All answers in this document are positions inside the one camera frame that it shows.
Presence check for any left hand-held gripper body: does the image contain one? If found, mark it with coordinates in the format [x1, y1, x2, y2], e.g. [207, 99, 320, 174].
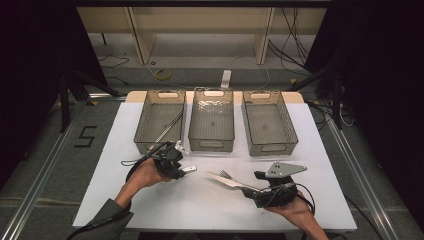
[151, 140, 190, 181]

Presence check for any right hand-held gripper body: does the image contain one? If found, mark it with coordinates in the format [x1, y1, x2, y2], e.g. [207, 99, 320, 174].
[252, 162, 308, 210]

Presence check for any metal chopstick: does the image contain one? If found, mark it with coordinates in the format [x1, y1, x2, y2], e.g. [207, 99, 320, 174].
[148, 111, 185, 152]
[148, 109, 185, 151]

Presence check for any pale table knife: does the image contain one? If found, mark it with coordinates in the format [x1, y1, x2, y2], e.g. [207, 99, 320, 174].
[206, 171, 263, 194]

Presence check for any metal fork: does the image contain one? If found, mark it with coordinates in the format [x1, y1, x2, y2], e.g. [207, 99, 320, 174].
[219, 169, 258, 192]

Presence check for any grey clear bin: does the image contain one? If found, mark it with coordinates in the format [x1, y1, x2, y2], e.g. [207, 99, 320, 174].
[187, 87, 236, 153]
[133, 89, 187, 156]
[241, 89, 299, 158]

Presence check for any person's left hand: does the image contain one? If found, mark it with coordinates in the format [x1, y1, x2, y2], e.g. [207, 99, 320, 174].
[132, 158, 172, 192]

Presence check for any person's right hand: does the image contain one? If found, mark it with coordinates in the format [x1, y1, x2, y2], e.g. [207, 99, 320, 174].
[265, 190, 317, 227]

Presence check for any white table mat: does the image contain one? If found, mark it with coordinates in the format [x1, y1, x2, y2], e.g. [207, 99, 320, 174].
[72, 101, 358, 233]

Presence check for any yellow tape roll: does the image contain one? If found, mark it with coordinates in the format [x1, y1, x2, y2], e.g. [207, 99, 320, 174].
[155, 68, 173, 82]

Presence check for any white power strip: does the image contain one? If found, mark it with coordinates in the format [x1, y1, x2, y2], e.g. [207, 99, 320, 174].
[220, 69, 233, 89]

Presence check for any black metal stand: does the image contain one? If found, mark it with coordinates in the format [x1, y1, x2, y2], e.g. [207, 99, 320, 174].
[58, 68, 122, 134]
[286, 63, 345, 130]

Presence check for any beige wooden shelf unit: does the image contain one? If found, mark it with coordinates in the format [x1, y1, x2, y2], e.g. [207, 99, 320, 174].
[77, 6, 328, 66]

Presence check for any dark curtain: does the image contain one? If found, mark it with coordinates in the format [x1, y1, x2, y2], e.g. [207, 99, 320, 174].
[0, 0, 108, 189]
[304, 0, 424, 233]

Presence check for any left hand-held gripper cable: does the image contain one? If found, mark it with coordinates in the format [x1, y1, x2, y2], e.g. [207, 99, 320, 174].
[66, 141, 171, 240]

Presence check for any hand-held gripper cable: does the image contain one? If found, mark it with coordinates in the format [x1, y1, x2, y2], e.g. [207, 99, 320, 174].
[263, 181, 316, 240]
[66, 141, 171, 240]

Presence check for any right hand-held gripper cable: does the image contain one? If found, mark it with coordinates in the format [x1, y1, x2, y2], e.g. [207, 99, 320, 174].
[263, 181, 316, 240]

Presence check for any aluminium floor rail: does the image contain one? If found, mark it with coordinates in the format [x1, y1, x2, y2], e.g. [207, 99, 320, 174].
[0, 93, 128, 240]
[326, 118, 403, 240]

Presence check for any white cable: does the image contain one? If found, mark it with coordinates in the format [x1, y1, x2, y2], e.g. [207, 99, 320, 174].
[229, 54, 272, 91]

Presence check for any thin black floor cable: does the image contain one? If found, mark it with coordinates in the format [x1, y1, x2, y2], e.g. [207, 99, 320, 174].
[98, 54, 130, 86]

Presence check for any black cable bundle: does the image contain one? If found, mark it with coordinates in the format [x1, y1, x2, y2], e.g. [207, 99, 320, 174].
[268, 7, 311, 68]

